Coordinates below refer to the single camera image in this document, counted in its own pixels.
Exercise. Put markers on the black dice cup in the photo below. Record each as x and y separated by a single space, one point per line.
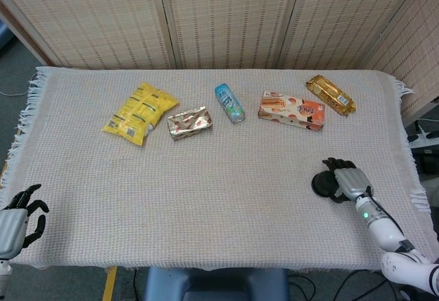
323 182

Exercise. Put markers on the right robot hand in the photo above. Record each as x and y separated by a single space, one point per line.
353 181

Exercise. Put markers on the silver foil snack pack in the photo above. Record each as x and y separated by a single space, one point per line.
190 124

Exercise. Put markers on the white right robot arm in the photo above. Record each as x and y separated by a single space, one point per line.
382 227

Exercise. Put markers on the yellow snack bag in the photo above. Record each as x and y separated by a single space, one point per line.
140 112

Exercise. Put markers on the orange and white biscuit box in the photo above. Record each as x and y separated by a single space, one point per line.
291 110

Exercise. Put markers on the blue drink can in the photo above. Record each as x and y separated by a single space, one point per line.
229 102

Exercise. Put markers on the woven folding screen panel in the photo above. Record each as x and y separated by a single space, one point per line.
85 16
415 47
233 16
343 16

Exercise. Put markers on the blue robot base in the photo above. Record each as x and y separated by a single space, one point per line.
216 284

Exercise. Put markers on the gold foil biscuit pack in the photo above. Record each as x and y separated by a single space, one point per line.
331 95

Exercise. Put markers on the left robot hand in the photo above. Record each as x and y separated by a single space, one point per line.
13 225

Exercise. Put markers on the yellow floor tape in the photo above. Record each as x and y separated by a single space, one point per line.
109 284

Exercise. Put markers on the beige waffle-weave tablecloth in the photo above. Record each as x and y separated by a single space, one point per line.
205 194

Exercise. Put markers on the dark green round tray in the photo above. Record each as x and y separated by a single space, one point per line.
313 186

